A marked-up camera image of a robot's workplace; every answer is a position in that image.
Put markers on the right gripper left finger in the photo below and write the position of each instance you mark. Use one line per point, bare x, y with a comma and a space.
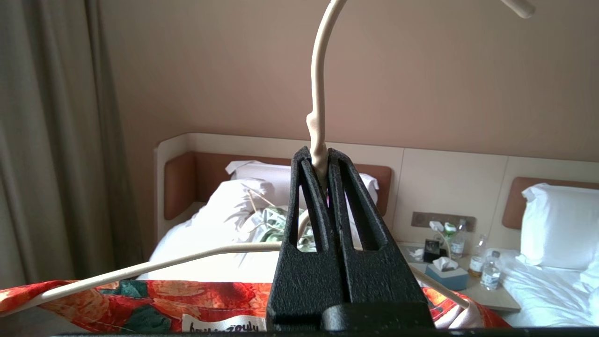
306, 281

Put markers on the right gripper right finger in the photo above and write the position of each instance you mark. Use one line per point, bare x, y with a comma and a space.
374, 281

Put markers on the red floral shirt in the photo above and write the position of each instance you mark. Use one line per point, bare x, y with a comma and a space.
140, 304

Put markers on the beige clothes hanger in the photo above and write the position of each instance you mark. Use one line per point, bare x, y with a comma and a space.
319, 70

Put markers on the bed with white linen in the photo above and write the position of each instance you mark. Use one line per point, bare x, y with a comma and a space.
220, 243
552, 290

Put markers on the green patterned garment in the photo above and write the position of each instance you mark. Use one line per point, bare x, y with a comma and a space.
271, 227

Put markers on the black bedside device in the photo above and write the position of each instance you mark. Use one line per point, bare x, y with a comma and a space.
433, 250

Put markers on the teal tissue box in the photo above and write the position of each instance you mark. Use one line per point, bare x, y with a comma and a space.
447, 275

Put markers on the clear plastic water bottle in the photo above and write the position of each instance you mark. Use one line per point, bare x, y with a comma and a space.
491, 271
457, 241

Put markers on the beige bedside table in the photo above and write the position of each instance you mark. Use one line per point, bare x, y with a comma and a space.
472, 292

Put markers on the amber glass bottle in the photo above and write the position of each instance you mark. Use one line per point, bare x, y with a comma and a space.
477, 262

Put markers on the white pillow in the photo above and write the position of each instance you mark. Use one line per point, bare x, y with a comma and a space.
559, 224
262, 175

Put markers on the grey curtain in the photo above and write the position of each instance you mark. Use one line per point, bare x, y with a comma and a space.
56, 140

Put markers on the wall socket panel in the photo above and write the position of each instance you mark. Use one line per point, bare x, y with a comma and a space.
442, 220

